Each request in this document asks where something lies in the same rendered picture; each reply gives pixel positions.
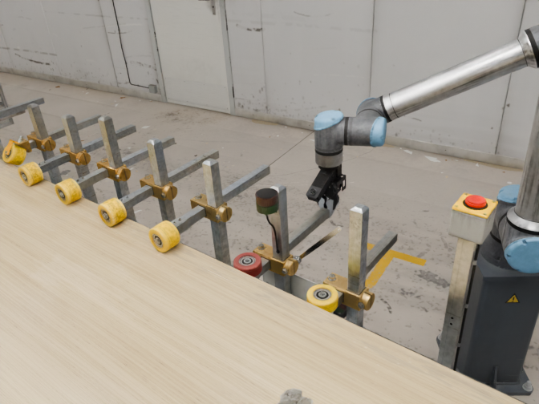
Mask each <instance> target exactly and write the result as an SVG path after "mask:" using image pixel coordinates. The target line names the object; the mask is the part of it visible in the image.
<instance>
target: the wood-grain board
mask: <svg viewBox="0 0 539 404"><path fill-rule="evenodd" d="M55 185H56V184H53V183H51V182H49V181H47V180H45V179H43V180H42V181H40V182H38V183H37V184H33V185H31V186H27V185H25V184H24V183H23V181H22V179H21V178H20V176H19V174H18V167H16V166H14V165H13V164H9V163H7V162H5V161H4V160H1V159H0V404H277V403H279V402H280V400H281V399H280V396H281V395H282V394H283V393H284V392H285V391H286V390H290V389H292V388H295V389H300V390H301V391H302V396H303V397H306V398H311V399H312V400H313V404H524V403H523V402H520V401H518V400H516V399H514V398H511V397H509V396H508V395H506V394H502V393H501V392H499V391H497V390H494V389H492V388H490V387H488V386H486V385H484V384H482V383H479V382H477V381H475V380H473V379H471V378H468V377H466V376H464V375H463V374H460V373H458V372H456V371H454V370H451V369H449V368H448V367H446V366H442V365H441V364H439V363H437V362H434V361H432V360H430V359H428V358H426V357H424V356H422V355H420V354H417V353H415V352H413V351H411V350H409V349H406V348H404V347H402V346H401V345H398V344H396V343H394V342H392V341H389V340H387V339H386V338H384V337H380V336H379V335H377V334H375V333H372V332H370V331H368V330H366V329H364V328H362V327H360V326H357V325H355V324H353V323H351V322H349V321H346V320H344V319H342V318H341V317H338V316H336V315H334V314H332V313H329V312H327V311H326V310H324V309H320V308H319V307H317V306H315V305H312V304H310V303H308V302H306V301H304V300H302V299H300V298H297V297H295V296H293V295H291V294H289V293H286V292H284V291H282V290H280V289H278V288H276V287H274V286H272V285H269V284H267V283H265V282H264V281H260V280H258V279H257V278H255V277H252V276H250V275H248V274H246V273H243V272H242V271H240V270H238V269H235V268H233V267H231V266H229V265H227V264H224V263H222V262H220V261H218V260H216V259H214V258H212V257H209V256H207V255H205V254H204V253H202V252H198V251H197V250H195V249H193V248H190V247H188V246H186V245H184V244H182V243H180V242H179V243H178V244H177V245H175V246H174V247H172V248H171V249H169V250H168V251H167V252H160V251H158V250H157V249H156V248H155V247H154V246H153V245H152V243H151V241H150V239H149V236H148V233H149V230H150V228H147V227H145V226H143V225H142V224H138V223H136V222H135V221H133V220H130V219H128V218H126V219H125V220H122V221H120V222H119V223H118V224H115V225H114V226H111V227H110V226H108V225H106V224H105V223H104V222H103V221H102V220H101V218H100V216H99V213H98V206H99V205H98V204H96V203H94V202H92V201H90V200H87V199H85V198H83V197H81V198H80V199H78V200H76V201H74V202H72V203H70V204H64V203H62V202H61V200H60V199H59V198H58V197H57V195H56V192H55Z"/></svg>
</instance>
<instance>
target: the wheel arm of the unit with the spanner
mask: <svg viewBox="0 0 539 404"><path fill-rule="evenodd" d="M329 217H330V210H329V209H326V208H320V209H319V210H318V211H317V212H316V213H315V214H314V215H313V216H311V217H310V218H309V219H308V220H306V221H305V222H304V223H303V224H301V225H300V226H299V227H298V228H296V229H295V230H294V231H293V232H292V233H291V234H290V235H289V249H290V250H292V249H293V248H294V247H295V246H296V245H298V244H299V243H300V242H301V241H302V240H304V239H305V238H306V237H307V236H308V235H310V234H311V233H312V232H313V231H314V230H315V229H316V228H317V227H318V226H319V225H320V224H322V223H323V222H324V221H325V220H326V219H328V218H329ZM261 265H262V271H261V273H260V274H259V275H257V276H256V277H255V278H257V279H259V278H260V277H261V276H262V275H263V274H264V273H265V272H267V271H268V270H269V269H270V261H269V260H267V259H265V258H263V257H262V258H261Z"/></svg>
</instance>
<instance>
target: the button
mask: <svg viewBox="0 0 539 404"><path fill-rule="evenodd" d="M486 202H487V201H486V199H485V198H484V197H482V196H478V195H470V196H467V197H466V198H465V203H466V204H467V205H468V206H470V207H472V208H483V207H484V206H485V205H486Z"/></svg>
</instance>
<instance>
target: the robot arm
mask: <svg viewBox="0 0 539 404"><path fill-rule="evenodd" d="M525 67H532V68H535V69H537V68H539V25H536V26H532V27H530V28H529V29H526V30H523V31H522V32H521V35H520V37H519V38H518V39H516V40H513V41H511V42H508V43H506V44H504V45H502V46H499V47H497V48H495V49H492V50H490V51H487V52H485V53H483V54H481V55H478V56H476V57H474V58H472V59H469V60H467V61H464V62H462V63H459V64H457V65H455V66H453V67H449V68H448V69H446V70H443V71H441V72H438V73H436V74H434V75H431V76H429V77H427V78H425V79H421V80H420V81H418V82H415V83H413V84H410V85H408V86H406V87H403V88H400V89H398V90H397V91H393V92H392V93H389V94H387V95H382V96H379V97H378V98H368V99H364V100H363V101H362V102H361V103H360V104H359V107H358V109H357V111H356V117H346V116H344V114H343V113H342V112H341V111H336V110H330V111H324V112H321V113H319V114H318V115H316V116H315V118H314V146H315V163H316V164H317V165H318V168H319V169H321V170H320V171H319V173H318V174H317V176H316V178H315V179H314V182H313V183H312V184H311V186H310V188H309V190H308V191H307V193H306V196H307V198H308V200H312V201H315V202H317V204H318V206H319V207H320V208H327V209H329V210H330V217H331V216H332V215H333V213H334V210H335V209H336V208H337V207H338V205H339V196H338V193H339V192H340V191H341V187H342V191H343V190H344V189H346V175H343V174H342V162H343V146H364V147H382V146H383V145H384V143H385V139H386V132H387V123H390V122H391V121H394V120H395V119H398V118H400V117H402V116H405V115H408V114H410V113H412V112H414V111H418V110H420V109H422V108H425V107H428V106H430V105H432V104H434V103H438V102H440V101H442V100H445V99H448V98H450V97H452V96H454V95H458V94H460V93H462V92H465V91H468V90H470V89H473V88H474V87H478V86H480V85H482V84H485V83H488V82H490V81H493V80H494V79H498V78H500V77H502V76H505V75H508V74H510V73H513V72H515V71H519V70H520V69H523V68H525ZM344 180H345V186H344V187H343V181H344ZM496 198H497V199H496V201H497V202H498V204H497V207H496V214H495V218H494V222H493V226H492V230H491V232H490V233H489V234H488V236H487V237H486V239H485V240H484V242H483V244H482V245H481V247H480V252H481V255H482V256H483V258H484V259H485V260H486V261H488V262H489V263H491V264H493V265H495V266H497V267H500V268H503V269H508V270H517V271H519V272H522V273H539V96H538V101H537V107H536V111H535V116H534V120H533V126H532V131H531V135H530V139H529V146H528V150H527V154H526V158H525V165H524V169H523V173H522V177H521V184H512V185H507V186H504V187H503V188H501V189H500V191H499V193H498V196H497V197H496ZM330 217H329V218H330Z"/></svg>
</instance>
